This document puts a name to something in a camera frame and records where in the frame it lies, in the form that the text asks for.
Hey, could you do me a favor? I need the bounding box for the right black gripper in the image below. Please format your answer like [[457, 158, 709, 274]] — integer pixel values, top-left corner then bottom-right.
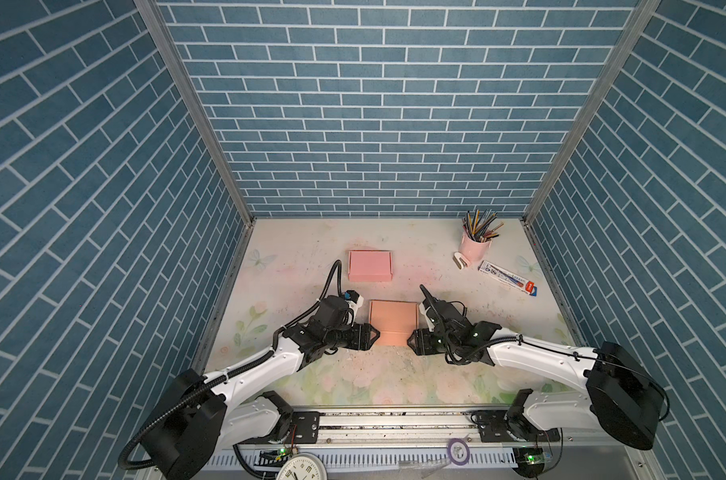
[[402, 327, 459, 354]]

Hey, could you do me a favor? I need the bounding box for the orange paper box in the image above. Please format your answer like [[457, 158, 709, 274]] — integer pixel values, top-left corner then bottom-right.
[[369, 300, 419, 347]]

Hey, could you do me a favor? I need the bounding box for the pink paper box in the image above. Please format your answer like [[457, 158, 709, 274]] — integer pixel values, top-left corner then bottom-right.
[[348, 250, 394, 282]]

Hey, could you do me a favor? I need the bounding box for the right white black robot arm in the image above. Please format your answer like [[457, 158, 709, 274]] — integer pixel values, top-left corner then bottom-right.
[[407, 297, 669, 451]]

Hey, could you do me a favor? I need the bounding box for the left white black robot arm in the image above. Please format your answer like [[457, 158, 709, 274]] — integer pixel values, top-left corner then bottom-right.
[[118, 290, 380, 479]]

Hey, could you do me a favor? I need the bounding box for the pink pencil cup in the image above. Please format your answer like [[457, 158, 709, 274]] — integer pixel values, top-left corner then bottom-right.
[[458, 233, 493, 264]]

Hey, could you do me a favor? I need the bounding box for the white toothpaste tube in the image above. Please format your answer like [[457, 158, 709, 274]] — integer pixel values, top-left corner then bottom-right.
[[478, 260, 538, 297]]

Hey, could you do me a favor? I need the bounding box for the purple tape roll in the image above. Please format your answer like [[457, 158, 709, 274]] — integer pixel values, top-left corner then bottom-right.
[[447, 438, 471, 466]]

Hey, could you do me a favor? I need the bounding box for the coloured pencils bundle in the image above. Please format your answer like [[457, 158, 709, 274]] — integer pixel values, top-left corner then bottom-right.
[[462, 210, 505, 243]]

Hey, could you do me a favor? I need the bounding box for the white round clock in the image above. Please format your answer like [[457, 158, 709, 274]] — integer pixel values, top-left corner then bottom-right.
[[275, 453, 328, 480]]

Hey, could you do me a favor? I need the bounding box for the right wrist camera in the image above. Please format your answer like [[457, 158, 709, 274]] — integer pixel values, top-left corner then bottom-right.
[[418, 301, 434, 322]]

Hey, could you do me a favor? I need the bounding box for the aluminium mounting rail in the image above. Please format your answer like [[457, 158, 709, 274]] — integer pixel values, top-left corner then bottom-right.
[[146, 405, 646, 451]]

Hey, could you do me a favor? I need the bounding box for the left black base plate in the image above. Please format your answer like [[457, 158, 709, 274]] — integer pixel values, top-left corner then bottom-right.
[[262, 411, 321, 445]]

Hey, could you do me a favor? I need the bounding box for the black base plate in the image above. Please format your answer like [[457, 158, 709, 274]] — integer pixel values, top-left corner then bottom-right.
[[262, 411, 321, 445], [469, 408, 561, 443]]

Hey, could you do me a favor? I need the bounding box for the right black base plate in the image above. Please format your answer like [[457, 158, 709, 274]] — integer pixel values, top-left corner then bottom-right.
[[469, 408, 561, 443]]

